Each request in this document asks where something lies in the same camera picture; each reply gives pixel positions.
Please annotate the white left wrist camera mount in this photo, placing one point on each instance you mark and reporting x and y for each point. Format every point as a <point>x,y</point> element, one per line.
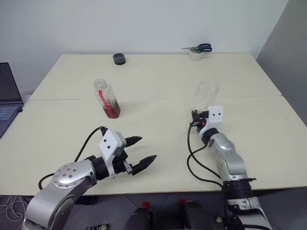
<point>108,143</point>

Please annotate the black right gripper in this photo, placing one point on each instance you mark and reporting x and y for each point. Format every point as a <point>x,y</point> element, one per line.
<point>199,124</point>

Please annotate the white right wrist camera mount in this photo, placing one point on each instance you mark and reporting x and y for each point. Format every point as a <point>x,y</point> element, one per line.
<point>216,116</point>

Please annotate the plastic bottle with red liquid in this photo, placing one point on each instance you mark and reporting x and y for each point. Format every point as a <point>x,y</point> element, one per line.
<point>110,105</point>

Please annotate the red block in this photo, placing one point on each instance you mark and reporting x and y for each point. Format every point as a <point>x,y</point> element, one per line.
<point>145,204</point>

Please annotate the dark rounded shape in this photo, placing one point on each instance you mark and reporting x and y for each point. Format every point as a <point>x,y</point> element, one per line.
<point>140,219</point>

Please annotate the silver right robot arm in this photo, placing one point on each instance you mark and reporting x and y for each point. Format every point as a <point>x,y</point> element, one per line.
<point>230,155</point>

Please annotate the clear plastic bottle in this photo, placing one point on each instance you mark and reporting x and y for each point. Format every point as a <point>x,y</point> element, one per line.
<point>206,93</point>

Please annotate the whitish tape roll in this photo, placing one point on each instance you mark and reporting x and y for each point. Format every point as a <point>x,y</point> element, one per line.
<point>195,57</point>

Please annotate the dark grey laptop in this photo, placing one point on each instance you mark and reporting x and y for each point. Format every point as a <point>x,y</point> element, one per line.
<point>7,95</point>

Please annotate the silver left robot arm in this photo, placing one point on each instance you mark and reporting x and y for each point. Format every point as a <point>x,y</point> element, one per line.
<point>64,182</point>

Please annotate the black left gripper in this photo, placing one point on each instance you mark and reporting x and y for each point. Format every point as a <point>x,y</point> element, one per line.
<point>121,164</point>

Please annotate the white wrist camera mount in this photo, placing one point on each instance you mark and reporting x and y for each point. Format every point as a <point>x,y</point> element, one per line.
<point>108,143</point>
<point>216,116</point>

